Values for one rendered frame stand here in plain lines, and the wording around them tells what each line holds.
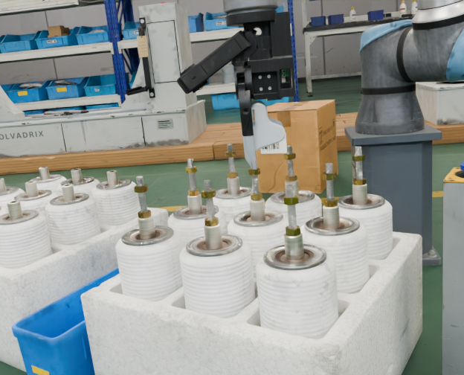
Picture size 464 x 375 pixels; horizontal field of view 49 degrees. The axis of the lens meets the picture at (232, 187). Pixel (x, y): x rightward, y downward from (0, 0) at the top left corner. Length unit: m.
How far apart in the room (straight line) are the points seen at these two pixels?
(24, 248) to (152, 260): 0.31
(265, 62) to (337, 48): 8.28
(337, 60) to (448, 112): 6.35
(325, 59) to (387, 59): 7.82
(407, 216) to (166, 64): 1.82
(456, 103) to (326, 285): 2.18
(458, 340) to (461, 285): 0.08
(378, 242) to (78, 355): 0.49
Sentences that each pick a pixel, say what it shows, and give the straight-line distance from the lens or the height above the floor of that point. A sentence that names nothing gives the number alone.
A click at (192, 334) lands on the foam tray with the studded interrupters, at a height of 0.16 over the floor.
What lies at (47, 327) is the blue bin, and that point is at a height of 0.09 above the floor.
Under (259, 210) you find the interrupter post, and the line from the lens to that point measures 0.75.
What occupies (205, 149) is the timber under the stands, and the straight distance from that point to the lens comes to 2.60.
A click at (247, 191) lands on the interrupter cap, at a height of 0.25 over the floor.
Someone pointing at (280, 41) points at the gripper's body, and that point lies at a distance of 0.71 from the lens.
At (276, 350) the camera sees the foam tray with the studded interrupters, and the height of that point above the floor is 0.17.
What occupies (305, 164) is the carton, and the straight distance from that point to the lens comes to 1.80.
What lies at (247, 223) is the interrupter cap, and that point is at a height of 0.25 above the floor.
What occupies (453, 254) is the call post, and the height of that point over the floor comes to 0.21.
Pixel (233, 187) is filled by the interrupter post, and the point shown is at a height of 0.27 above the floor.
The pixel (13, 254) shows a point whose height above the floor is 0.20.
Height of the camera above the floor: 0.49
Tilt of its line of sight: 14 degrees down
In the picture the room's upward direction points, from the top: 6 degrees counter-clockwise
